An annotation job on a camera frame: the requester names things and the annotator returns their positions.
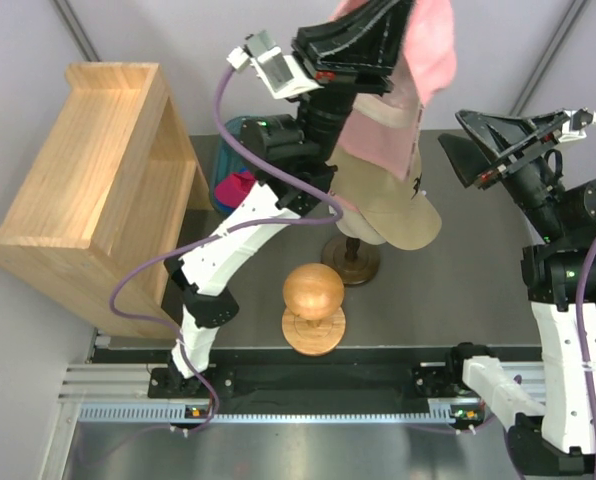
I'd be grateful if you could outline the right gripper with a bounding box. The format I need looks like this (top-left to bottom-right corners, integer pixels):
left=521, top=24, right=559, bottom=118
left=437, top=110, right=567, bottom=243

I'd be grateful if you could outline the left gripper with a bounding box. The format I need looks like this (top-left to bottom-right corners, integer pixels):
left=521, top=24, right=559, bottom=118
left=287, top=0, right=410, bottom=165

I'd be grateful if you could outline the pink cap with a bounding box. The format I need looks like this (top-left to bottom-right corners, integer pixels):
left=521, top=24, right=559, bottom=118
left=329, top=191, right=360, bottom=214
left=330, top=0, right=457, bottom=181

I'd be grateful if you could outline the khaki cap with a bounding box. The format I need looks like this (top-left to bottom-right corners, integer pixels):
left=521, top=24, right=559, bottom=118
left=329, top=148, right=442, bottom=251

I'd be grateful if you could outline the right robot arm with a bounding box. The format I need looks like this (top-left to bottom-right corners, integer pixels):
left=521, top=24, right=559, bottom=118
left=439, top=109, right=596, bottom=478

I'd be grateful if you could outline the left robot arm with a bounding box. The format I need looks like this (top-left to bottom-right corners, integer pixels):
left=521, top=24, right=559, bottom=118
left=167, top=1, right=413, bottom=397

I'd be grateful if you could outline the cream mannequin head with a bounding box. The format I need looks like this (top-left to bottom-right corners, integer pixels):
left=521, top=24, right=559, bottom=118
left=336, top=212, right=386, bottom=245

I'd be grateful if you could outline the dark wooden stand base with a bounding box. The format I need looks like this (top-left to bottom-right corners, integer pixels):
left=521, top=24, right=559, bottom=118
left=321, top=234, right=380, bottom=286

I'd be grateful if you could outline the teal plastic bin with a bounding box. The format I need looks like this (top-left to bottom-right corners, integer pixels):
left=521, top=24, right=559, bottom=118
left=209, top=138, right=251, bottom=212

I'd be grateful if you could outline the magenta cap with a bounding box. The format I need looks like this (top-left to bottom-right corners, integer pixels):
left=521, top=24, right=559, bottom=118
left=214, top=170, right=256, bottom=208

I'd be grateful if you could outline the blue cap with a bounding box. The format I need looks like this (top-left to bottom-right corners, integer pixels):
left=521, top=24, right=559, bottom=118
left=215, top=201, right=235, bottom=215

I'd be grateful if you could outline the round wooden hat stand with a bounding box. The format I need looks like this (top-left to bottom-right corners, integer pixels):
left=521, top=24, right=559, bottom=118
left=281, top=263, right=346, bottom=357

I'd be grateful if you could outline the wooden shelf box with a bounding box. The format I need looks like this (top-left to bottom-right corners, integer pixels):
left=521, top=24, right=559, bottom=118
left=0, top=62, right=211, bottom=339

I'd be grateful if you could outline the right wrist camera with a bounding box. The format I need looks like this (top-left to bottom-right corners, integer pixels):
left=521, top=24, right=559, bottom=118
left=560, top=108, right=596, bottom=143

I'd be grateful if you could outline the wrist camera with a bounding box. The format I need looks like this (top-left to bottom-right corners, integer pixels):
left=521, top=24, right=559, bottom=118
left=560, top=108, right=596, bottom=143
left=226, top=30, right=320, bottom=100

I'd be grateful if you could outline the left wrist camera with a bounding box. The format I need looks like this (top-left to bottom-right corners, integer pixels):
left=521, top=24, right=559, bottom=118
left=226, top=30, right=320, bottom=100

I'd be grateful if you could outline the aluminium corner post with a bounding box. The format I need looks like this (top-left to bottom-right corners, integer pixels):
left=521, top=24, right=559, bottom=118
left=509, top=0, right=591, bottom=116
left=50, top=0, right=101, bottom=62

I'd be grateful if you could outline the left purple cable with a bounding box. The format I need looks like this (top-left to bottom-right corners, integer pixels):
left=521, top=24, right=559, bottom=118
left=108, top=67, right=345, bottom=432

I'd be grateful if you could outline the left aluminium corner post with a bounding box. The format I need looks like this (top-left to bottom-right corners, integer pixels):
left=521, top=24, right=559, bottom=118
left=50, top=0, right=101, bottom=62

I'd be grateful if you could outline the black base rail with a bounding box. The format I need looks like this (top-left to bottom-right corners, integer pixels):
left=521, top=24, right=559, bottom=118
left=147, top=362, right=484, bottom=401

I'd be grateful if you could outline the grey cable duct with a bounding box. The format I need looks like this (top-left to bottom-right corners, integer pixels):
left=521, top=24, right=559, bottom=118
left=78, top=403, right=485, bottom=424

